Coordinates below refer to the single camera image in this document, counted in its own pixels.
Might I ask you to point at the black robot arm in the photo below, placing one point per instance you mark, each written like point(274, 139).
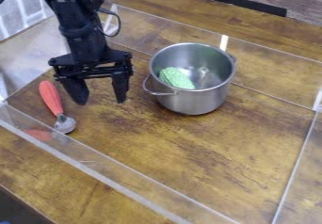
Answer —
point(76, 13)

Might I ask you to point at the clear acrylic enclosure wall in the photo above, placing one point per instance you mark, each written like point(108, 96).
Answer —
point(160, 198)

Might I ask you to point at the orange handled metal spoon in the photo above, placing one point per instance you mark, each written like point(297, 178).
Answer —
point(64, 124)

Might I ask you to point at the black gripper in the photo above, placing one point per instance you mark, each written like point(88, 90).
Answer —
point(91, 60)

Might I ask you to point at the green knitted object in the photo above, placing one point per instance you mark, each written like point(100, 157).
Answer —
point(174, 78)

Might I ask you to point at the silver metal pot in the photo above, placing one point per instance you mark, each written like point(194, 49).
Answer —
point(190, 74)

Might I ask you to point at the black strip on wall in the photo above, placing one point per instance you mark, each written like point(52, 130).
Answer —
point(270, 9)

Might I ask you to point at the clear acrylic corner bracket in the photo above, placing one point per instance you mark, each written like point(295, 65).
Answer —
point(111, 25)

